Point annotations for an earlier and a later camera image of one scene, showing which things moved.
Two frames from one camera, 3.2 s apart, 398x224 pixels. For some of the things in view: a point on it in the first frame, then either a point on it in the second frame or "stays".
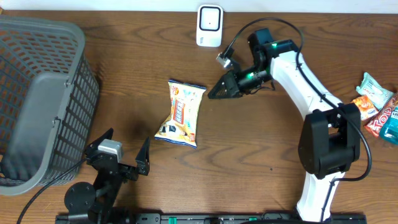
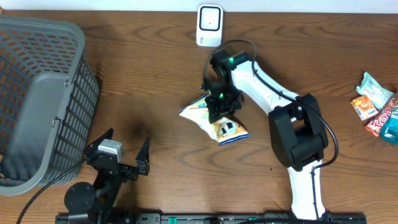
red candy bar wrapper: x=374 y=125 stays
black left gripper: x=142 y=165 stays
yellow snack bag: x=180 y=126 to x=226 y=130
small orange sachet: x=367 y=107 stays
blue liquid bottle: x=389 y=132 stays
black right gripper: x=231 y=86 to x=219 y=113
